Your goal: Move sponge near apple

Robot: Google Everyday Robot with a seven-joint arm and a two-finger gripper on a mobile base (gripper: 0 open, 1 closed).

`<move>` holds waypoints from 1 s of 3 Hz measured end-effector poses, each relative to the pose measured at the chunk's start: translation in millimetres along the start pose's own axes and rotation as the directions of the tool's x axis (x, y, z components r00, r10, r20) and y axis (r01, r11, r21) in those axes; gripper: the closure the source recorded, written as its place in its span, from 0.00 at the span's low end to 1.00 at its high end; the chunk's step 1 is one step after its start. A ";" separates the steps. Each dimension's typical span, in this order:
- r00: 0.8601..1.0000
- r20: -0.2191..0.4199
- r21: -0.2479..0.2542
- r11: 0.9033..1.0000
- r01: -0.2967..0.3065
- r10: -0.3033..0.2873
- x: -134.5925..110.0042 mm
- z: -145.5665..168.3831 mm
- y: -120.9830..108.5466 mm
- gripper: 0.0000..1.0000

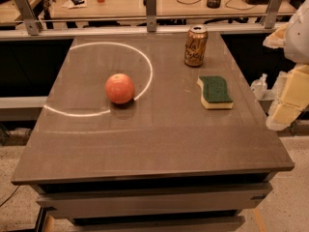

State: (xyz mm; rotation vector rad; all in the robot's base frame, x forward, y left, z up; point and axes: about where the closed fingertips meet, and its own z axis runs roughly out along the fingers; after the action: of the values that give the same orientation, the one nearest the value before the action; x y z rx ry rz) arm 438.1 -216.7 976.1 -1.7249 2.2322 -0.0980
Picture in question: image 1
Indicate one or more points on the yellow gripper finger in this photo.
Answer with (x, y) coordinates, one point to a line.
(277, 38)
(292, 98)

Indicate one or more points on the green and yellow sponge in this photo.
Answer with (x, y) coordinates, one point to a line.
(214, 92)

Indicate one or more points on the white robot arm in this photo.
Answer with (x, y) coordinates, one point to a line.
(297, 39)

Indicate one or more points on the red apple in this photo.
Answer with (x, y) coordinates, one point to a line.
(119, 88)

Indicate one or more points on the clear plastic bottle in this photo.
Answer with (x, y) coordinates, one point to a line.
(259, 86)

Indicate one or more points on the black mesh pen holder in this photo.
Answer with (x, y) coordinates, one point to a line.
(213, 4)

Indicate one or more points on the gold soda can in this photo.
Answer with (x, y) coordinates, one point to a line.
(195, 45)

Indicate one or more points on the grey table drawer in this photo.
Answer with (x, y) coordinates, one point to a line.
(154, 201)

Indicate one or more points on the wooden desk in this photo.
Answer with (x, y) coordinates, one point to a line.
(60, 10)

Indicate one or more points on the grey metal bracket right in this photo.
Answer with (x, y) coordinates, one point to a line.
(269, 19)

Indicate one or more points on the grey metal bracket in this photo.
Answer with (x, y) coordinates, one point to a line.
(150, 15)
(269, 19)
(33, 26)

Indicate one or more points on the grey metal bracket middle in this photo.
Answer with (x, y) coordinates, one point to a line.
(150, 15)

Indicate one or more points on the grey metal bracket left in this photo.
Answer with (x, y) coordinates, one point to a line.
(33, 26)

